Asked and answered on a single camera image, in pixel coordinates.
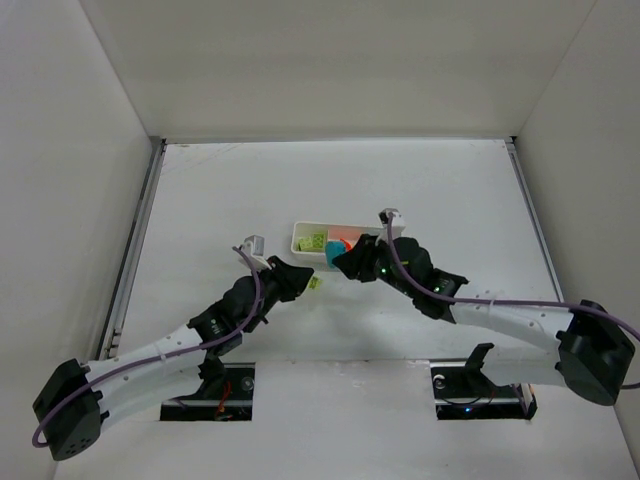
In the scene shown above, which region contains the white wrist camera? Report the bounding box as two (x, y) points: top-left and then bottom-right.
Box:
(238, 235), (269, 271)
(377, 208), (406, 243)

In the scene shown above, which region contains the right aluminium rail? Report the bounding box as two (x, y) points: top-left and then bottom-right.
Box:
(505, 137), (565, 301)

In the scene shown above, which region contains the white three-compartment tray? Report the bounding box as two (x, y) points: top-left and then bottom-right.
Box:
(290, 221), (382, 268)

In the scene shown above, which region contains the light green lego brick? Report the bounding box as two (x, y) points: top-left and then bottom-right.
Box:
(298, 237), (314, 252)

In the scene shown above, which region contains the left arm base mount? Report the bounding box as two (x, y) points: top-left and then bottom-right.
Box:
(159, 362), (256, 423)

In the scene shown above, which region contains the aluminium rail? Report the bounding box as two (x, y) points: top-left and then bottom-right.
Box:
(91, 136), (167, 360)
(505, 137), (565, 301)

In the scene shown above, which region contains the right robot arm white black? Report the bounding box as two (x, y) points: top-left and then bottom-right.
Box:
(326, 234), (636, 406)

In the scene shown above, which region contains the orange round lego piece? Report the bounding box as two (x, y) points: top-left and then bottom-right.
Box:
(339, 238), (354, 251)

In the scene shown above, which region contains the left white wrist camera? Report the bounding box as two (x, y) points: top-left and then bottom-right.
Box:
(238, 235), (269, 271)

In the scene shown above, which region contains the left aluminium rail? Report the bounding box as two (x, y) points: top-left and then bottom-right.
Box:
(91, 136), (167, 360)

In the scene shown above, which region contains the teal round lego piece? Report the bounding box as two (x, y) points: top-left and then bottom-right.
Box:
(325, 241), (347, 269)

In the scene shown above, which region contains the light green long brick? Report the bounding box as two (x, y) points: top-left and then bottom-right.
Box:
(311, 232), (327, 251)

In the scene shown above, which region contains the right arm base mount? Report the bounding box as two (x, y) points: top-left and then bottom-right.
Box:
(430, 343), (538, 421)

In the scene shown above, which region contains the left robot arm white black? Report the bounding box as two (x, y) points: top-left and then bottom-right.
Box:
(32, 256), (314, 461)

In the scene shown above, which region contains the light green small brick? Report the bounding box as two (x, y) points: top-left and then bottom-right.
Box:
(308, 276), (323, 290)

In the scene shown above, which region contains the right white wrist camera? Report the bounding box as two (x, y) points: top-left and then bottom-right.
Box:
(377, 208), (406, 243)

